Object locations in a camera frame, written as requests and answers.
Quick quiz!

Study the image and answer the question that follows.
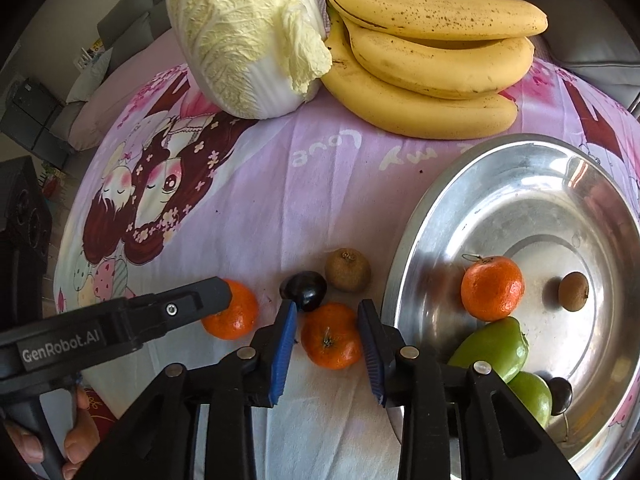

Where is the round green jujube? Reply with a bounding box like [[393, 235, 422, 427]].
[[508, 372, 552, 428]]

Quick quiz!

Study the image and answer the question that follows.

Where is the dark cherry with stem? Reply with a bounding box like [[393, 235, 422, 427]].
[[547, 377, 573, 442]]

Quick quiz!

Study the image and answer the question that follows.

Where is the elongated green jujube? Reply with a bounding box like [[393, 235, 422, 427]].
[[448, 316, 529, 382]]

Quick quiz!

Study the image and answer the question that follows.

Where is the orange tangerine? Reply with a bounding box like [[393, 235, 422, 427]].
[[300, 302, 362, 370], [460, 255, 525, 322], [201, 280, 259, 340]]

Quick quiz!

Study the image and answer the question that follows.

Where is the brown longan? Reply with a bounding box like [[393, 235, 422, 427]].
[[558, 271, 589, 312], [324, 248, 371, 292]]

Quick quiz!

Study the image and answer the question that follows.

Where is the person's left hand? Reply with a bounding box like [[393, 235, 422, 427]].
[[3, 386, 101, 480]]

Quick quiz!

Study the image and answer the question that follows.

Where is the stainless steel round basin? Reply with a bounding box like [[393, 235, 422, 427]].
[[381, 134, 639, 479]]

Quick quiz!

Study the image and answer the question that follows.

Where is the pink cartoon print tablecloth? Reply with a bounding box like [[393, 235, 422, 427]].
[[53, 60, 639, 479]]

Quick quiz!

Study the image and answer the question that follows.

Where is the grey sofa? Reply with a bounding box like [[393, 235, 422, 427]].
[[49, 0, 640, 151]]

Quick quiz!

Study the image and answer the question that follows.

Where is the middle yellow banana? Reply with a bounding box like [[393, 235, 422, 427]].
[[345, 21, 535, 100]]

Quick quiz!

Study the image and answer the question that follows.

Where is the yellow banana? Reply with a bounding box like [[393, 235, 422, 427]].
[[345, 21, 535, 100], [322, 9, 518, 140]]

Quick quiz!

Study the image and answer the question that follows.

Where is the bottom yellow banana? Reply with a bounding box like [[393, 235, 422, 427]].
[[322, 9, 518, 140]]

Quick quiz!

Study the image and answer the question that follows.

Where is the napa cabbage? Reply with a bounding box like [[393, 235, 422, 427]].
[[165, 0, 332, 119]]

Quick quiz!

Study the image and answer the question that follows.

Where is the top spotted banana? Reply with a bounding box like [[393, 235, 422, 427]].
[[330, 0, 548, 41]]

